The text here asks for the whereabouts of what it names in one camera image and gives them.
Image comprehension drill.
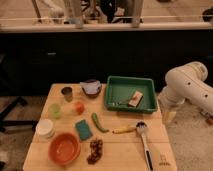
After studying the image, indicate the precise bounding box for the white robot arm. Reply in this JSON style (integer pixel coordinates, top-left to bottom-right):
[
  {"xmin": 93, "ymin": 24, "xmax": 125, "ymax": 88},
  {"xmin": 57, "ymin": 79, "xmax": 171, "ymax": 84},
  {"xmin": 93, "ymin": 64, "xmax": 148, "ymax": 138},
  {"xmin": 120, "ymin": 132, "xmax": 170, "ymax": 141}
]
[{"xmin": 158, "ymin": 61, "xmax": 213, "ymax": 124}]

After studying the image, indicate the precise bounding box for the white dish brush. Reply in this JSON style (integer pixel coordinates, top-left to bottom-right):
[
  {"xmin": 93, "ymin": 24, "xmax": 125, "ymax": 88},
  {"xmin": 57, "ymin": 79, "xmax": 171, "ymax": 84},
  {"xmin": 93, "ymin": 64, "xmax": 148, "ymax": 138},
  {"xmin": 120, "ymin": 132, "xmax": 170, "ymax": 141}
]
[{"xmin": 136, "ymin": 121, "xmax": 154, "ymax": 171}]

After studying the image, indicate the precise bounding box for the yellow banana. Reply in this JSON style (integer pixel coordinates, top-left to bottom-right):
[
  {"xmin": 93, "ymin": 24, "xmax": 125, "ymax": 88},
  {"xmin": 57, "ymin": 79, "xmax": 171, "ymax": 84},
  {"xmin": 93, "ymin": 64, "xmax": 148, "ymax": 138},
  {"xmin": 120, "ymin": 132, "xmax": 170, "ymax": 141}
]
[{"xmin": 112, "ymin": 125, "xmax": 136, "ymax": 134}]

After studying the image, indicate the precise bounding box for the green plastic tray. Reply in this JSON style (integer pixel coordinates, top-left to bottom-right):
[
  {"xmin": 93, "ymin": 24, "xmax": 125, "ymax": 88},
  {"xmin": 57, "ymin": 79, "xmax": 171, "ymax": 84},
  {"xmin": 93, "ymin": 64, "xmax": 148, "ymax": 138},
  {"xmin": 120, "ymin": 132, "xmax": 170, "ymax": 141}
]
[{"xmin": 104, "ymin": 76, "xmax": 157, "ymax": 114}]

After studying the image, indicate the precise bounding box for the green chili pepper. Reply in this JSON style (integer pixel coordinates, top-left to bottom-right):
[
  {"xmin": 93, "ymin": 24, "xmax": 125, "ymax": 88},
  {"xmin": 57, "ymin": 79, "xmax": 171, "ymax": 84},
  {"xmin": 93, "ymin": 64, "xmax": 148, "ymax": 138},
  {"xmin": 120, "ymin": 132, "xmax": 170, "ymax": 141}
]
[{"xmin": 91, "ymin": 113, "xmax": 109, "ymax": 133}]

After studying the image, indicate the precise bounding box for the dark grape bunch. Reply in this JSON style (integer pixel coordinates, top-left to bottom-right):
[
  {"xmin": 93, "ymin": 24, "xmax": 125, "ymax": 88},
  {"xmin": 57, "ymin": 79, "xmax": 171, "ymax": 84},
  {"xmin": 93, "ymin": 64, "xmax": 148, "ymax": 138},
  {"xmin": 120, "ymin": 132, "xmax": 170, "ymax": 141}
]
[{"xmin": 87, "ymin": 139, "xmax": 103, "ymax": 164}]

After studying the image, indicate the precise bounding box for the dark bowl with cloth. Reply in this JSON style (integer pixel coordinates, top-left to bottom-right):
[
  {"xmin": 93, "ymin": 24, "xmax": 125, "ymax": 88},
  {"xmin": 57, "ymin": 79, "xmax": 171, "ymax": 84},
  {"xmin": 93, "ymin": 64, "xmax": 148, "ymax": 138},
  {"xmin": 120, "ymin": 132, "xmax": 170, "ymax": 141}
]
[{"xmin": 80, "ymin": 79, "xmax": 102, "ymax": 98}]

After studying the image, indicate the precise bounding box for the teal sponge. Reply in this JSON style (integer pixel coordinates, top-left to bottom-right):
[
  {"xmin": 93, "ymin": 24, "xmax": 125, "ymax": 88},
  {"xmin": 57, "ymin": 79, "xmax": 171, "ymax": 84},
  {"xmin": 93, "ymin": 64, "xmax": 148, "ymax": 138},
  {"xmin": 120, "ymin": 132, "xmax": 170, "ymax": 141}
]
[{"xmin": 75, "ymin": 120, "xmax": 93, "ymax": 141}]

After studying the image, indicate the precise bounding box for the orange tomato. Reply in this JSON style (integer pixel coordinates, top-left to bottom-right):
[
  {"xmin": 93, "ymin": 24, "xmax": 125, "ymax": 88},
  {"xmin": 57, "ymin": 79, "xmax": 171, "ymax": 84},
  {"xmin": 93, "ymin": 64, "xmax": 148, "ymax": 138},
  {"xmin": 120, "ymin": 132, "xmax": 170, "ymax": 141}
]
[{"xmin": 74, "ymin": 102, "xmax": 85, "ymax": 114}]

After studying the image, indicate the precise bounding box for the dark brown cup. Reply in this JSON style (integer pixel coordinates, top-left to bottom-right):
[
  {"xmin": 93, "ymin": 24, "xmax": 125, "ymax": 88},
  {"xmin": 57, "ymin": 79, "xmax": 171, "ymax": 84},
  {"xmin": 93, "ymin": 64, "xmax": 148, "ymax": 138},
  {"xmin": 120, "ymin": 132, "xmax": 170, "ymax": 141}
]
[{"xmin": 61, "ymin": 87, "xmax": 73, "ymax": 102}]

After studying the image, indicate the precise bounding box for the orange bowl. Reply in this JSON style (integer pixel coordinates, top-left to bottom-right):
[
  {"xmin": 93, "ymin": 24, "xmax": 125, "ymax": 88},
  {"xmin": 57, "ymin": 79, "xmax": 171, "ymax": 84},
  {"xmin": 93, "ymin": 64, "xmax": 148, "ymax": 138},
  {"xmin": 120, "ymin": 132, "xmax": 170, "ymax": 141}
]
[{"xmin": 48, "ymin": 132, "xmax": 81, "ymax": 166}]

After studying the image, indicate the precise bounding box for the light green cup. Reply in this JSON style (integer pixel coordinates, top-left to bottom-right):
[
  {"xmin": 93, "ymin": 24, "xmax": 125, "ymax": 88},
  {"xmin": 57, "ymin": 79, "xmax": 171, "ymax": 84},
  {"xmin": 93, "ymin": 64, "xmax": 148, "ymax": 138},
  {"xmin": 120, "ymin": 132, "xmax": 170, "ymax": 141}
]
[{"xmin": 48, "ymin": 104, "xmax": 61, "ymax": 119}]

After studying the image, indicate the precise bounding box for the white lidded container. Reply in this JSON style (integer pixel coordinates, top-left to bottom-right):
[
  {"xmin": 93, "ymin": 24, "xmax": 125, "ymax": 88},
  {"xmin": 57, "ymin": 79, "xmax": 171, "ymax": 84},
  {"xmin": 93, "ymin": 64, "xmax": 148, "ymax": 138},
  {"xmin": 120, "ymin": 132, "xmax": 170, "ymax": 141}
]
[{"xmin": 36, "ymin": 119, "xmax": 54, "ymax": 138}]

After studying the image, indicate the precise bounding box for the black office chair base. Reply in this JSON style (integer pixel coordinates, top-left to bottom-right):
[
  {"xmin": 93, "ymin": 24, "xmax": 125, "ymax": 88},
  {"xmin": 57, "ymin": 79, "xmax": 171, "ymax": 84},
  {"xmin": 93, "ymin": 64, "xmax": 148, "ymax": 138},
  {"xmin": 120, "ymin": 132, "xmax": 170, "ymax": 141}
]
[{"xmin": 0, "ymin": 97, "xmax": 38, "ymax": 132}]

